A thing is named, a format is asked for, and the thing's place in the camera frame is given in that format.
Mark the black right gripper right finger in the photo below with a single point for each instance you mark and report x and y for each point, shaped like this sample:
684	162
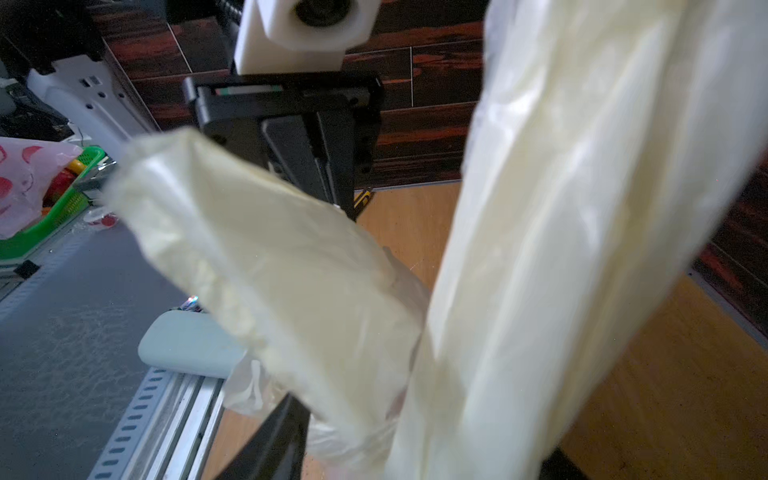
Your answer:
558	466

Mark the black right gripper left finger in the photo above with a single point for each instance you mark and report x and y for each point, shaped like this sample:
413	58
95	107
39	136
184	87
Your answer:
276	451

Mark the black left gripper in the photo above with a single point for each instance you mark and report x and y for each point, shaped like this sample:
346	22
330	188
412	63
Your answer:
341	110

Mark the white fruit-print plastic bag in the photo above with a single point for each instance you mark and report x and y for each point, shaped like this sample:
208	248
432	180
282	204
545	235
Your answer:
609	139

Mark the pale green cylinder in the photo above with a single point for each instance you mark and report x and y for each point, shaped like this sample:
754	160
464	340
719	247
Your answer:
190	343

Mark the green crate outside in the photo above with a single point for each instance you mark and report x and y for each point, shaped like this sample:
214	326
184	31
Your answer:
61	202

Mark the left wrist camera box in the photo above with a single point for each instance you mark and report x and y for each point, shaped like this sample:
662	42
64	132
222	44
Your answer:
286	37

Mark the metal base rail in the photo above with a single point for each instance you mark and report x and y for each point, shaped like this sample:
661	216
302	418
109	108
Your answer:
167	430

